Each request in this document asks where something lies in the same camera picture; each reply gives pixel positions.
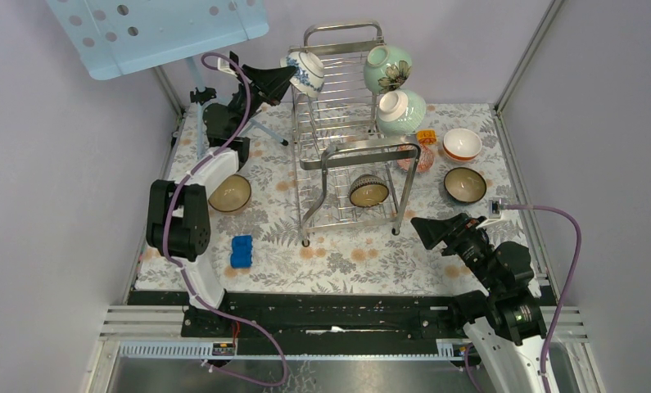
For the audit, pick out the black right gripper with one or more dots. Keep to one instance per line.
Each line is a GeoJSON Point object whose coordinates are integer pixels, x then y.
{"type": "Point", "coordinates": [432, 231]}

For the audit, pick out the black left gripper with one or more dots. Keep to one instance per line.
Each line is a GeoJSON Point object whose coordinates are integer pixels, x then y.
{"type": "Point", "coordinates": [272, 83]}

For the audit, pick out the white blue floral bowl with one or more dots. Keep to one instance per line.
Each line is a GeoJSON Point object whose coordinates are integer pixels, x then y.
{"type": "Point", "coordinates": [309, 76]}

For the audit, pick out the teal blue bowl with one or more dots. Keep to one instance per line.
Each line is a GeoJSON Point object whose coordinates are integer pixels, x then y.
{"type": "Point", "coordinates": [465, 185]}

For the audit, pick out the blue white zigzag bowl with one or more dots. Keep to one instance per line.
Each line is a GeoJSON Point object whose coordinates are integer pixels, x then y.
{"type": "Point", "coordinates": [426, 161]}

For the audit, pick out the orange bowl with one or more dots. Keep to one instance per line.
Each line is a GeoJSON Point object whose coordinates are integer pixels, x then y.
{"type": "Point", "coordinates": [461, 144]}

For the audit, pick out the steel two-tier dish rack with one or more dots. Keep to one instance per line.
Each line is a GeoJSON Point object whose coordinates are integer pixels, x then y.
{"type": "Point", "coordinates": [336, 138]}

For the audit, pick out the brown speckled bowl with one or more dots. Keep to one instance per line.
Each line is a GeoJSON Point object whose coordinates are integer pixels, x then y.
{"type": "Point", "coordinates": [232, 196]}

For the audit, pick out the green celadon bowl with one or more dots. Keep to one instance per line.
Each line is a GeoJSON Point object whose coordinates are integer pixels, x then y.
{"type": "Point", "coordinates": [400, 112]}
{"type": "Point", "coordinates": [386, 69]}

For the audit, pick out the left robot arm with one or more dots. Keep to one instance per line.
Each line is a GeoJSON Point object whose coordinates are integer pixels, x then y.
{"type": "Point", "coordinates": [178, 217]}

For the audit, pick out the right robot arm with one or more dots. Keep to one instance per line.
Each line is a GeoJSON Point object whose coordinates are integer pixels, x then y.
{"type": "Point", "coordinates": [504, 322]}

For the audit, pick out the dark patterned bowl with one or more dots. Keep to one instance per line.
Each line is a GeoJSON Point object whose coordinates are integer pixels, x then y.
{"type": "Point", "coordinates": [368, 190]}

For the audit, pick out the small yellow object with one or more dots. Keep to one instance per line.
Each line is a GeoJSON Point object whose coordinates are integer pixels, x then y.
{"type": "Point", "coordinates": [426, 136]}

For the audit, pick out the floral tablecloth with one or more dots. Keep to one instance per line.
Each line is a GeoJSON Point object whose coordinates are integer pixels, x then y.
{"type": "Point", "coordinates": [363, 260]}

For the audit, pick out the blue sponge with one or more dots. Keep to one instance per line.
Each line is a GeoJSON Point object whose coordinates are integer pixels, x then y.
{"type": "Point", "coordinates": [241, 256]}

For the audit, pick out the light blue music stand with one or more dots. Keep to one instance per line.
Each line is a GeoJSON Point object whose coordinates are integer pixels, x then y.
{"type": "Point", "coordinates": [115, 38]}

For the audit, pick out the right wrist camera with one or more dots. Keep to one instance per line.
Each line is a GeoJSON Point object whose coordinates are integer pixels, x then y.
{"type": "Point", "coordinates": [495, 215]}

